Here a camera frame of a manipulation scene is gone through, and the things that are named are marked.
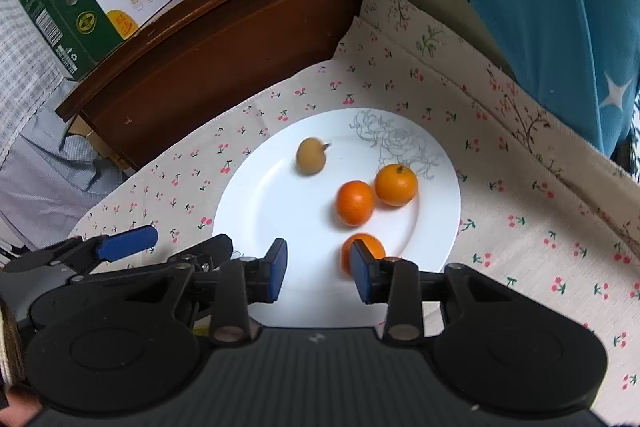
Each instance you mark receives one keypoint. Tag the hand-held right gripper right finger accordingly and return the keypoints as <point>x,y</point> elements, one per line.
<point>362,274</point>

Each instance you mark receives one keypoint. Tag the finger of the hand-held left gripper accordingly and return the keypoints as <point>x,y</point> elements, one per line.
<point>210,249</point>
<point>127,242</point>

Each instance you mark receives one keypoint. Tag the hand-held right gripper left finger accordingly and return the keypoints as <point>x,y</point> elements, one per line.
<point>277,269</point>

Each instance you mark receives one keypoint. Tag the white plate with grey flower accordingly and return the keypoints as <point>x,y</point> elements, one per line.
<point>280,207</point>

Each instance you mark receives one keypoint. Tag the grey blue bed sheet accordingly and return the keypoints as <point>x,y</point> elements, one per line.
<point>50,187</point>

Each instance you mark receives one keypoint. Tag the mandarin orange with stem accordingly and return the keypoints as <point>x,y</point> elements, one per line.
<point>396,184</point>

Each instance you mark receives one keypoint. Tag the brown cardboard box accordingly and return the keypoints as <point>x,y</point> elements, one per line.
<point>82,134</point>

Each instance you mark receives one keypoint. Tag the brown longan with stem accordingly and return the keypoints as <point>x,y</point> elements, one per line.
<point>311,156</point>

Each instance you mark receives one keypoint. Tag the cherry print tablecloth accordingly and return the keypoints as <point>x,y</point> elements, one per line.
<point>500,232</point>

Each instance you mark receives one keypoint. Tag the grey checked quilt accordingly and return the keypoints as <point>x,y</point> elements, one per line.
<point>20,72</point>

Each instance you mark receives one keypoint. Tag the blue printed cloth with stars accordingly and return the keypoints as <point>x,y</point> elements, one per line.
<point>550,7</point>

